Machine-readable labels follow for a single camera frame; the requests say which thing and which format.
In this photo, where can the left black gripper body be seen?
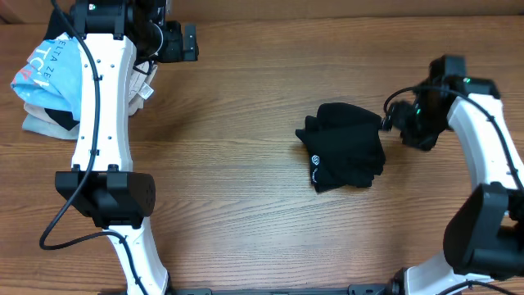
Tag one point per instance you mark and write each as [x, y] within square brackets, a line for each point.
[189, 43]

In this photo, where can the beige folded garment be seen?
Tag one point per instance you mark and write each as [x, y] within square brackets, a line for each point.
[139, 91]

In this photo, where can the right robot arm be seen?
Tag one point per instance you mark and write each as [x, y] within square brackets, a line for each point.
[484, 240]

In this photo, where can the black folded garment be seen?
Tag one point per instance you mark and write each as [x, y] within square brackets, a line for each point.
[56, 27]

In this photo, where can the grey-blue folded garment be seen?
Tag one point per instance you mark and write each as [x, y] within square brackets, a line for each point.
[35, 125]

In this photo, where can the black t-shirt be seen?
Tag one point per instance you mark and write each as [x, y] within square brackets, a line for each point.
[343, 146]

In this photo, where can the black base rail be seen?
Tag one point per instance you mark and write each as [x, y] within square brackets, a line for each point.
[354, 289]

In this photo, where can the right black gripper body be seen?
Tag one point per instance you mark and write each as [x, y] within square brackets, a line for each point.
[421, 128]

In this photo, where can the light blue printed t-shirt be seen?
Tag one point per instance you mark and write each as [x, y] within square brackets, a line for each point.
[52, 76]

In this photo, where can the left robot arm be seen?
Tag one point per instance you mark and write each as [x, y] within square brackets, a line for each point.
[114, 38]

